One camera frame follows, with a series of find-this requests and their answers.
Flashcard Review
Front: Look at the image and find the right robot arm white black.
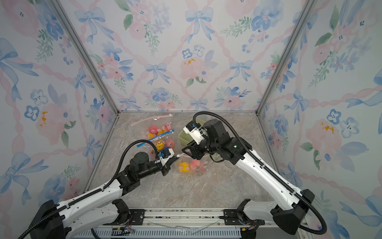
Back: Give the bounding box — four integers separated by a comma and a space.
182, 119, 314, 235

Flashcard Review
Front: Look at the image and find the light green plastic basket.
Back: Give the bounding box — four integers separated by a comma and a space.
182, 121, 224, 163

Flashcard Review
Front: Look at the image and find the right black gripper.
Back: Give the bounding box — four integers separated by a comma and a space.
181, 134, 221, 159

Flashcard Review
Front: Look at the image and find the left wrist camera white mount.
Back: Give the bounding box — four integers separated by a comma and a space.
159, 148, 175, 166

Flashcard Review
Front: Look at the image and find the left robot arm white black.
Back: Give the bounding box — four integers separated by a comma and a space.
26, 149, 179, 239

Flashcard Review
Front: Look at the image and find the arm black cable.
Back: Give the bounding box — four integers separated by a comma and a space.
192, 111, 328, 235
17, 139, 162, 239

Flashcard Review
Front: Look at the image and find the yellow peach top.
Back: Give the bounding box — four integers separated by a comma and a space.
178, 162, 190, 172

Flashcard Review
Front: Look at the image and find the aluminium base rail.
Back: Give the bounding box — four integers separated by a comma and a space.
65, 208, 313, 239

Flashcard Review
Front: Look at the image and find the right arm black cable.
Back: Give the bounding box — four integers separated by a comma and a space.
192, 111, 328, 235

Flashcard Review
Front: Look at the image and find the blue zipper clear bag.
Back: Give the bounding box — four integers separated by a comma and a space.
137, 129, 176, 157

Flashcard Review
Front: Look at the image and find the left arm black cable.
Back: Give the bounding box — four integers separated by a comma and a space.
17, 139, 162, 239

